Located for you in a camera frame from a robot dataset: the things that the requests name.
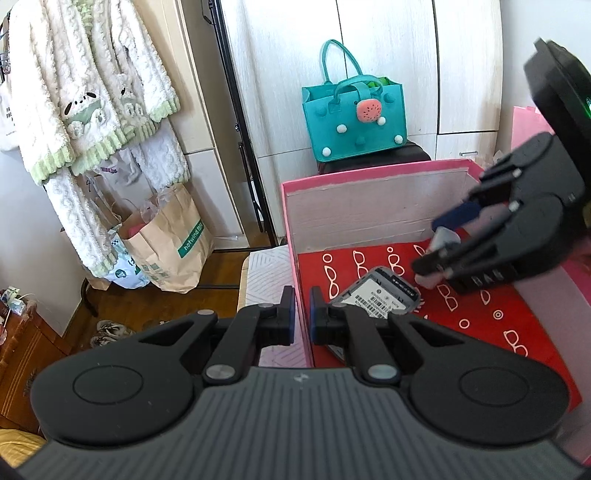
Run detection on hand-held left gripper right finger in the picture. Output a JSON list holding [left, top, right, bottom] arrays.
[[309, 286, 466, 384]]

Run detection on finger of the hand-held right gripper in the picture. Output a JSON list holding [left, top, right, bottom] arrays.
[[431, 152, 528, 232], [411, 194, 546, 283]]

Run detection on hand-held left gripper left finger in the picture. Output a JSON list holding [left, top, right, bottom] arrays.
[[137, 286, 297, 387]]

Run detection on white charger plug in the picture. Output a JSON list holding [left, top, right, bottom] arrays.
[[414, 225, 462, 289]]

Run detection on grey pocket router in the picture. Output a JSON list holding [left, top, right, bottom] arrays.
[[329, 266, 423, 365]]

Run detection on pink cardboard box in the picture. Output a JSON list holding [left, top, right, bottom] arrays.
[[281, 159, 591, 467]]

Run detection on white striped storage box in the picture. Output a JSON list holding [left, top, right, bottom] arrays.
[[236, 247, 311, 368]]

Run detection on pink non-woven bag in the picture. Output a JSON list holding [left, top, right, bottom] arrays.
[[512, 105, 552, 162]]

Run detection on red glasses-print liner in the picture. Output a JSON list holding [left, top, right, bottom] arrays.
[[298, 240, 583, 416]]

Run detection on brown paper shopping bag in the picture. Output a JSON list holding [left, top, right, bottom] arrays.
[[117, 182, 217, 293]]

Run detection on teal felt handbag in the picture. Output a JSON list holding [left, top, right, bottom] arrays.
[[302, 39, 408, 162]]

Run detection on green and white plastic bag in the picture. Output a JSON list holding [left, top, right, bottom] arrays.
[[104, 226, 153, 289]]

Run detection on black clothes rack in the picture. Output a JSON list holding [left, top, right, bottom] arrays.
[[81, 277, 100, 319]]

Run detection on white plastic bag purple print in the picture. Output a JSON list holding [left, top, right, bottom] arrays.
[[92, 152, 153, 204]]

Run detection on light wooden wardrobe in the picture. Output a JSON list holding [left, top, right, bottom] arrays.
[[175, 0, 504, 250]]

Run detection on white fluffy pyjama pants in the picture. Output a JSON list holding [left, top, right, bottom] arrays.
[[44, 124, 192, 278]]

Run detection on black tripod stand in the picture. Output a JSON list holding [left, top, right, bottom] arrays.
[[215, 0, 280, 245]]

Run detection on brown wooden cabinet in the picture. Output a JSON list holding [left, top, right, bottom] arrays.
[[0, 300, 70, 439]]

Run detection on small white green box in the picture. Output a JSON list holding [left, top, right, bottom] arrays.
[[0, 287, 28, 315]]

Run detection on yellow cloth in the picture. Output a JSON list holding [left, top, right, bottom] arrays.
[[0, 428, 47, 467]]

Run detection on white fluffy pyjama jacket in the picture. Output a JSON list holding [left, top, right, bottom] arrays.
[[7, 0, 182, 186]]

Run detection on white canvas tote bag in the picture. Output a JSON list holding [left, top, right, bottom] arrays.
[[0, 76, 24, 153]]

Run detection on wire clothes hanger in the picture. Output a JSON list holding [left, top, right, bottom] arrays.
[[0, 14, 14, 75]]

